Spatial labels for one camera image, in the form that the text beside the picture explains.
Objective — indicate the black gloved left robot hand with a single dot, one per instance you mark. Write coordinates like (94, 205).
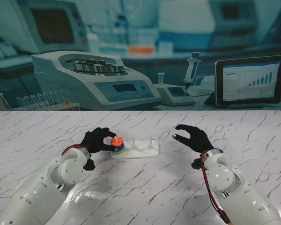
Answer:
(94, 140)

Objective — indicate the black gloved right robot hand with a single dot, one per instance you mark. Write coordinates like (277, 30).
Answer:
(200, 140)

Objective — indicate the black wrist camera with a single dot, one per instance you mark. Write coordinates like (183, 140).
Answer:
(89, 164)
(197, 164)

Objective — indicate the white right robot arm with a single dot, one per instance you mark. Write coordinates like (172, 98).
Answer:
(243, 194)

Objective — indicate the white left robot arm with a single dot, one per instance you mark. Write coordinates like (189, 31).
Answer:
(37, 194)

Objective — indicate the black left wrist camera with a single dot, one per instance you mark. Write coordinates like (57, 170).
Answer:
(89, 164)

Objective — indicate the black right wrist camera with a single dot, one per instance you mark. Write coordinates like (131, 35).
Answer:
(197, 164)

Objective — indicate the white three-rod tower base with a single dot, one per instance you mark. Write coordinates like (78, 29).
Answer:
(142, 152)

